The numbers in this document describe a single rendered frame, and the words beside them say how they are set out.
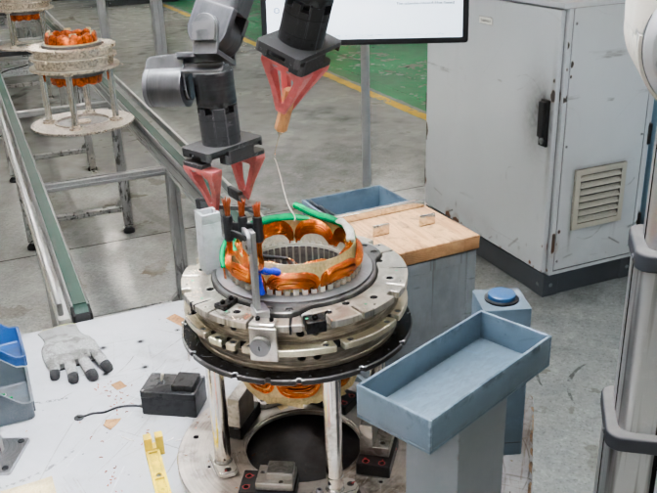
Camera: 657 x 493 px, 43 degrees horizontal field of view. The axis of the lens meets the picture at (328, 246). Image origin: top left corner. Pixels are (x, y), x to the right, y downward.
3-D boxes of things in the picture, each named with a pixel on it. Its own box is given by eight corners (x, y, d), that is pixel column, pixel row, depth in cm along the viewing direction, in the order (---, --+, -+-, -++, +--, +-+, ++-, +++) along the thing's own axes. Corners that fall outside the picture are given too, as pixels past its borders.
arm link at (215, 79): (224, 66, 111) (237, 57, 116) (176, 67, 113) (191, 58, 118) (230, 115, 114) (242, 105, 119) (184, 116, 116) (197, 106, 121)
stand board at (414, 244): (323, 231, 145) (322, 218, 144) (415, 211, 153) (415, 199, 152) (379, 273, 129) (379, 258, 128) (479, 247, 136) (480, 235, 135)
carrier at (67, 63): (35, 115, 337) (22, 40, 325) (133, 108, 345) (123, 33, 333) (26, 141, 302) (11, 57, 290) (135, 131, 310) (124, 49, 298)
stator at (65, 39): (49, 79, 325) (41, 27, 317) (107, 75, 329) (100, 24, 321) (45, 91, 305) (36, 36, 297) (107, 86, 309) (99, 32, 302)
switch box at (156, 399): (154, 394, 146) (151, 367, 144) (207, 397, 145) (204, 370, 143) (142, 414, 141) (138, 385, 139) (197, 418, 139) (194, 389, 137)
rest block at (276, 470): (260, 470, 120) (259, 458, 120) (297, 472, 120) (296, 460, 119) (255, 490, 117) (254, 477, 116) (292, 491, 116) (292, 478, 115)
